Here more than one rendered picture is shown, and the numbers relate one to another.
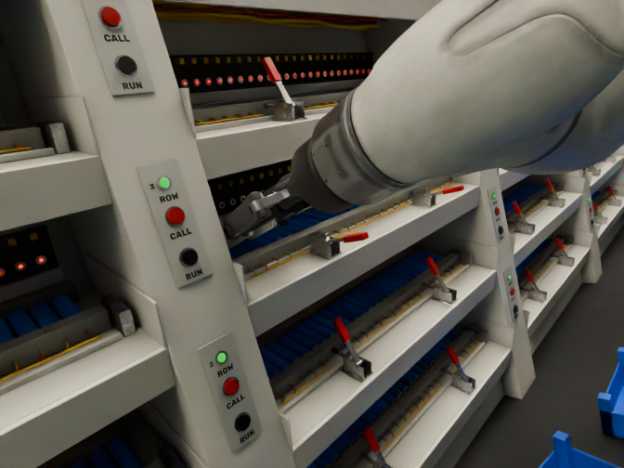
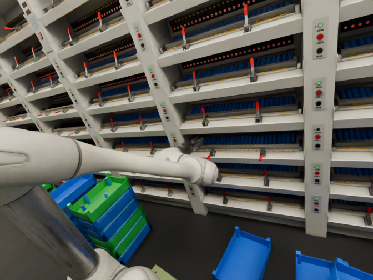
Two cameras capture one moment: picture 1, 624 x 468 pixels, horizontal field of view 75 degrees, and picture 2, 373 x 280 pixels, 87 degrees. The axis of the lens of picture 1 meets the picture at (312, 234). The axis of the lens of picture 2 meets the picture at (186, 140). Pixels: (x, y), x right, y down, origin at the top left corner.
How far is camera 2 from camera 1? 1.03 m
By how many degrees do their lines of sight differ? 72
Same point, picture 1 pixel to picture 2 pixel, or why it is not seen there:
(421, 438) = (241, 204)
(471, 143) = not seen: hidden behind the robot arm
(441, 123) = not seen: hidden behind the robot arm
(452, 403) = (259, 207)
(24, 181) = (157, 131)
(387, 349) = (231, 180)
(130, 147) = (168, 129)
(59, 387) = not seen: hidden behind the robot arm
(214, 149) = (182, 130)
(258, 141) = (192, 130)
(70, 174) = (161, 131)
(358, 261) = (220, 160)
